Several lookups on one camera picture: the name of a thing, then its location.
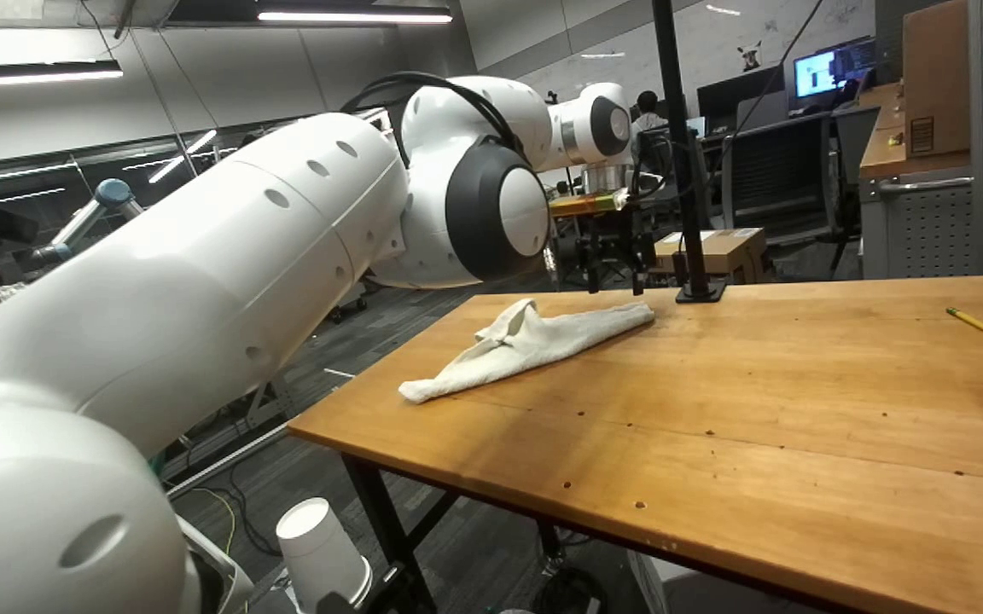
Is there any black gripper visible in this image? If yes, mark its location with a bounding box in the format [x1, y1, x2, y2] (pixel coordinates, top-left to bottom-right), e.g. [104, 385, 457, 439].
[577, 166, 657, 297]

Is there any white terry towel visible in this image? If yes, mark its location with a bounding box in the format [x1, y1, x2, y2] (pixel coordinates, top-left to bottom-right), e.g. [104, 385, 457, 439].
[395, 293, 663, 405]

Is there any long wooden work desk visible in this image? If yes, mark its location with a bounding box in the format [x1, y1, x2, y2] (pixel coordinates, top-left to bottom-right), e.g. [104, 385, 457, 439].
[547, 187, 635, 223]

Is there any black upright pole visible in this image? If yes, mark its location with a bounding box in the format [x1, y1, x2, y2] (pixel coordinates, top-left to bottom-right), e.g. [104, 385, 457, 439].
[648, 0, 734, 306]

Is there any lit computer monitor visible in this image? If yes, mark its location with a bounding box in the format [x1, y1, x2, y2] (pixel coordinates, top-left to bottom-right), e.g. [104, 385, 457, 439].
[789, 40, 880, 114]

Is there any grey drawer cabinet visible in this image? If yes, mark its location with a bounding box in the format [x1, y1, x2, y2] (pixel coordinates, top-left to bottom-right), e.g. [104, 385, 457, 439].
[855, 83, 983, 282]

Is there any long ceiling light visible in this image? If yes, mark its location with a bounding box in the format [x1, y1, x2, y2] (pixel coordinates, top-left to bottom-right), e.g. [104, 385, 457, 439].
[0, 57, 125, 89]
[253, 8, 457, 29]

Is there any large cardboard box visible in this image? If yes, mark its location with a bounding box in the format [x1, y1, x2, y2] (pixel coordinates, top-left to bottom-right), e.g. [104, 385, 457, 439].
[898, 0, 983, 162]

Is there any white paper cup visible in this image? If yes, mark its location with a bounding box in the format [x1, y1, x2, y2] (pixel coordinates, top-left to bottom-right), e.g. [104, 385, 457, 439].
[271, 495, 377, 614]

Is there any black metal table frame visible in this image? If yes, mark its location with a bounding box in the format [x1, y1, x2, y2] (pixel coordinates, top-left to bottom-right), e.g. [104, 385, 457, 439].
[333, 451, 631, 614]

